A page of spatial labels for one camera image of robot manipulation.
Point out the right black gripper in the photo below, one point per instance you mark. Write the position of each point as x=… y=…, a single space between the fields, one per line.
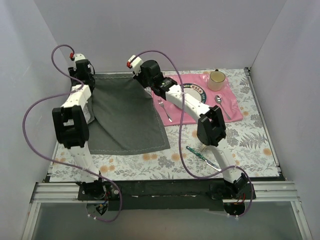
x=139 y=77

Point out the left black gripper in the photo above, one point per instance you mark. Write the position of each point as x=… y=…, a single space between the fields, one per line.
x=72 y=73

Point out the grey cloth napkin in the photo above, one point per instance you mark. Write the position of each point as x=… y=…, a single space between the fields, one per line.
x=125 y=119

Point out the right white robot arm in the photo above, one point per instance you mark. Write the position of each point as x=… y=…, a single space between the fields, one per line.
x=211 y=128

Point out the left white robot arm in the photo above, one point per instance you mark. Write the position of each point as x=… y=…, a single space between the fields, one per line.
x=71 y=120

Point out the silver fork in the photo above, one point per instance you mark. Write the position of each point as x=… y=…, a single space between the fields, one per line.
x=161 y=104

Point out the pink placemat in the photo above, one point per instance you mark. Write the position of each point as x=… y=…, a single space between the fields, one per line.
x=229 y=101

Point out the white plate blue rim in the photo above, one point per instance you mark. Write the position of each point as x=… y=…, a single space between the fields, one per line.
x=195 y=91

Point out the cream mug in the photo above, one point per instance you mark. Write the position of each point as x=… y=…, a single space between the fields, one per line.
x=216 y=80

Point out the silver spoon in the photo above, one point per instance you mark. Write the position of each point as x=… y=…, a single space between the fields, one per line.
x=218 y=100

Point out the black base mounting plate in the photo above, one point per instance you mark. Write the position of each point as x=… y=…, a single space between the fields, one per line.
x=186 y=194

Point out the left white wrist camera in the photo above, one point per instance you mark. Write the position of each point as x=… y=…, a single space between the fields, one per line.
x=76 y=57

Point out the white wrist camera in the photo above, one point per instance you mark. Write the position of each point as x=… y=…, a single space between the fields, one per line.
x=76 y=57
x=134 y=63

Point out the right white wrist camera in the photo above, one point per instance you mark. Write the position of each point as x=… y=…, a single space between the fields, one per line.
x=134 y=63

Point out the green handled knife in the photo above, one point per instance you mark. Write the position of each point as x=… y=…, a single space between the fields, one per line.
x=199 y=155

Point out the aluminium frame rail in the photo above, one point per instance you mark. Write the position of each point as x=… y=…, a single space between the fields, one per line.
x=66 y=192

